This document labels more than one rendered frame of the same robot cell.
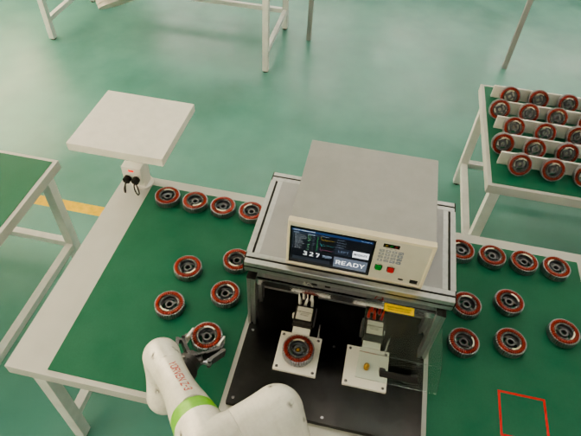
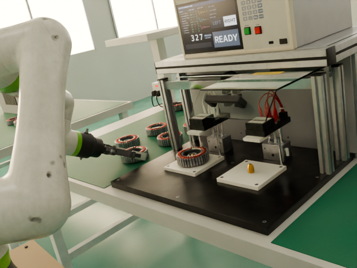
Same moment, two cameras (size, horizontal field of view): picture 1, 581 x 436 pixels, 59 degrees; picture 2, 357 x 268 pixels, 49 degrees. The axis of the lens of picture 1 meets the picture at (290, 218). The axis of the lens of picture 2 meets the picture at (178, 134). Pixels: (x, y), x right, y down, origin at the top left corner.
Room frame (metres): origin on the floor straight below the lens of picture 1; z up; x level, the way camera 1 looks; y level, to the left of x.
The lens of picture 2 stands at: (-0.13, -0.84, 1.27)
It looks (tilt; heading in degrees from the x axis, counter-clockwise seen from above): 17 degrees down; 40
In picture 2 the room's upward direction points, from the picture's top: 12 degrees counter-clockwise
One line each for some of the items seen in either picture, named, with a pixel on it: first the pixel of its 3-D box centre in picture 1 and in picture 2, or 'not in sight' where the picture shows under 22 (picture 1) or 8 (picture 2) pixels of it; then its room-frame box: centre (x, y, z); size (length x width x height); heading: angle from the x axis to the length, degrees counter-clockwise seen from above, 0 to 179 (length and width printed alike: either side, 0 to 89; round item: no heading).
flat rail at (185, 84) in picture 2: (343, 297); (227, 84); (0.95, -0.19, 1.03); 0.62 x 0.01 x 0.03; 81
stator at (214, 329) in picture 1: (207, 336); (134, 154); (0.92, 0.27, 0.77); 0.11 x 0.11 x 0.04
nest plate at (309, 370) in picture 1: (297, 354); (194, 162); (0.88, -0.05, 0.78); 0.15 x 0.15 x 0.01; 81
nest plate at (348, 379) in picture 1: (366, 368); (251, 173); (0.84, -0.29, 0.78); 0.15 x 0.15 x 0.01; 81
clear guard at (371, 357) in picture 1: (400, 332); (260, 89); (0.83, -0.36, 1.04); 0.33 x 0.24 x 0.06; 171
